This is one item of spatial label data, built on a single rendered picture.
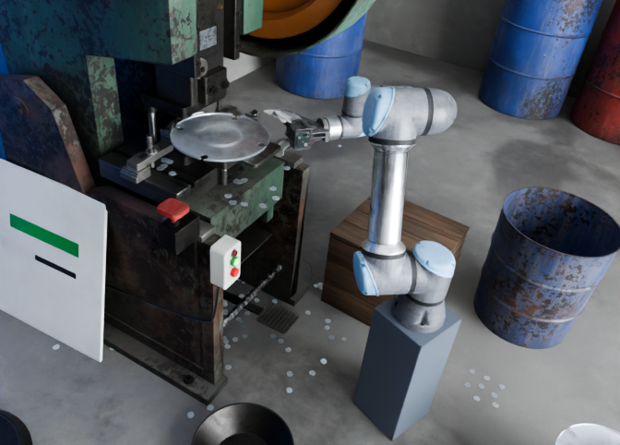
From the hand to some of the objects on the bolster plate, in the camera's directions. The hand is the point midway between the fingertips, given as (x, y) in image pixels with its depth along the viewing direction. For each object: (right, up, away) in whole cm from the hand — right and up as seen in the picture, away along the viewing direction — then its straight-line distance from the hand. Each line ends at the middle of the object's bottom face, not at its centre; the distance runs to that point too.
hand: (260, 132), depth 170 cm
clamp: (-32, -11, -8) cm, 34 cm away
